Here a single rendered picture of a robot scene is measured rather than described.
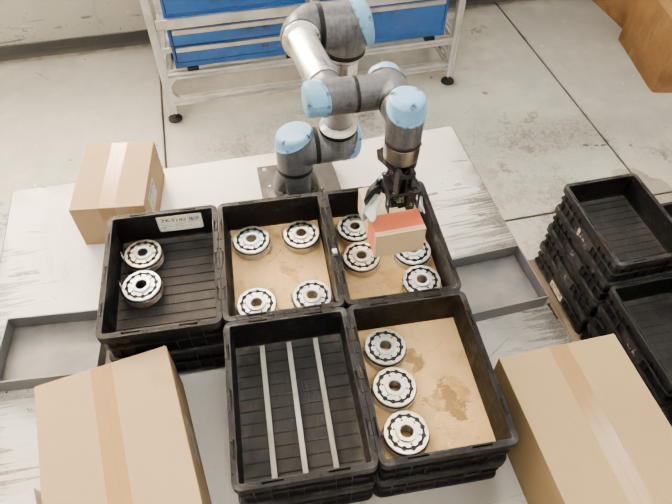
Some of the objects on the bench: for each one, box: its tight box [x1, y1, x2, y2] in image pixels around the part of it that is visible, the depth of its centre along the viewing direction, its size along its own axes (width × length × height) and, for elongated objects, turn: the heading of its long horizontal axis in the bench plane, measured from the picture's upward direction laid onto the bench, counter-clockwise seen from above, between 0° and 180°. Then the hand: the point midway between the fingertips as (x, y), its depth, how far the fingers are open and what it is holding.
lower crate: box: [109, 345, 225, 373], centre depth 163 cm, size 40×30×12 cm
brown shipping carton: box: [69, 140, 165, 245], centre depth 188 cm, size 30×22×16 cm
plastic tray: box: [452, 245, 549, 322], centre depth 172 cm, size 27×20×5 cm
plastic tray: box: [0, 309, 107, 392], centre depth 158 cm, size 27×20×5 cm
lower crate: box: [238, 473, 376, 504], centre depth 141 cm, size 40×30×12 cm
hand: (390, 214), depth 139 cm, fingers closed on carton, 14 cm apart
